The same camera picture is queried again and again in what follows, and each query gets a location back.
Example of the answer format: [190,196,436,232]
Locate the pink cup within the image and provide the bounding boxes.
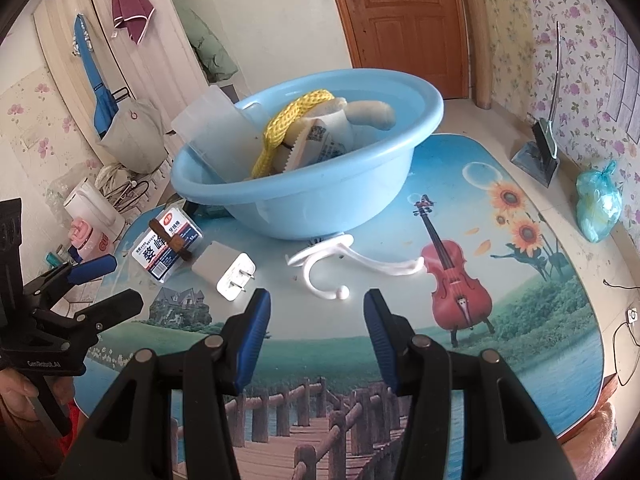
[67,217,118,261]

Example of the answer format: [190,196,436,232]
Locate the brown wooden door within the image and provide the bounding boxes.
[324,0,471,101]

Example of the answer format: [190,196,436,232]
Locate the printed scenery desktop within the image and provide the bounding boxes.
[75,132,608,480]

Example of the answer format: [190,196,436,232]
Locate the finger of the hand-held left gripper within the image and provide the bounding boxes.
[22,254,118,311]
[32,288,146,356]

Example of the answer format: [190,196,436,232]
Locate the black power cable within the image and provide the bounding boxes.
[602,280,640,386]

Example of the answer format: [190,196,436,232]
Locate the blue bag strap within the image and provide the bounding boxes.
[72,14,118,138]

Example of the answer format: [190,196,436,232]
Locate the maroon towel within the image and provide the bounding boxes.
[110,0,156,45]

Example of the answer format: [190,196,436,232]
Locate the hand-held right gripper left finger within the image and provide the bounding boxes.
[65,288,272,480]

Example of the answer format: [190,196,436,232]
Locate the light blue plastic bag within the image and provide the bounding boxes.
[575,160,622,243]

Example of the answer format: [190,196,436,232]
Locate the green jacket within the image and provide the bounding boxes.
[160,0,238,83]

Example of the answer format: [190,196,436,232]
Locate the white wardrobe cabinet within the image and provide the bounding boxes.
[32,0,211,161]

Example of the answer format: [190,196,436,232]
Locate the clear toothpick box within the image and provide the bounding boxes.
[131,206,205,286]

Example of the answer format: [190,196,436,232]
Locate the dustpan with metal handle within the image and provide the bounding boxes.
[510,20,563,188]

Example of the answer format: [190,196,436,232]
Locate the black cables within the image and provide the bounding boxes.
[107,175,151,211]

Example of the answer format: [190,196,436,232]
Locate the white plastic hook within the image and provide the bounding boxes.
[286,232,426,303]

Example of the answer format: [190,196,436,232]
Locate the yellow mesh scrubber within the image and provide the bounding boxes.
[250,89,335,180]

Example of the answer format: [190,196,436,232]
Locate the grey tote bag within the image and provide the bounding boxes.
[97,99,168,173]

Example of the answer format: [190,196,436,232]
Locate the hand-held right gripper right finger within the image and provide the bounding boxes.
[363,288,568,480]

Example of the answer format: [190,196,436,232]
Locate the light blue plastic basin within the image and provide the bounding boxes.
[171,69,445,241]

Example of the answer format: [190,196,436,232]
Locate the person's left hand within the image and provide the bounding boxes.
[0,367,76,433]

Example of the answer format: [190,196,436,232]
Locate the brown hair tie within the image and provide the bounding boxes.
[150,217,193,261]

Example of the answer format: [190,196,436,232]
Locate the clear plastic storage box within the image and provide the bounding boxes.
[171,85,263,181]

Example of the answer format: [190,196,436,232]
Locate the plastic bag of toothpicks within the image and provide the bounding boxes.
[280,110,356,173]

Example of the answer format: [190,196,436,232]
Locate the white charger plug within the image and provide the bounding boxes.
[192,240,257,302]

